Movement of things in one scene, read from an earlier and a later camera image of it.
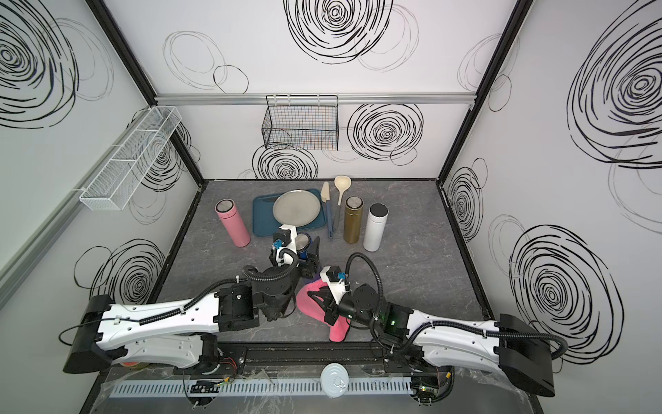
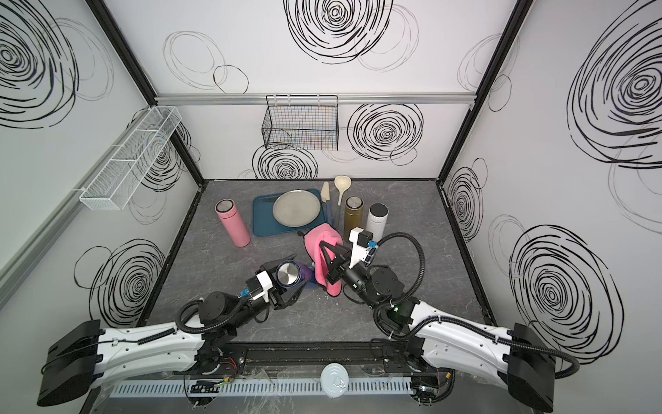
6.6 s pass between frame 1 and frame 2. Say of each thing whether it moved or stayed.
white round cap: stayed
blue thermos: moved
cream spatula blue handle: stayed
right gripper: moved
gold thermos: stayed
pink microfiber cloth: moved
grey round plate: stayed
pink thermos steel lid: stayed
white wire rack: stayed
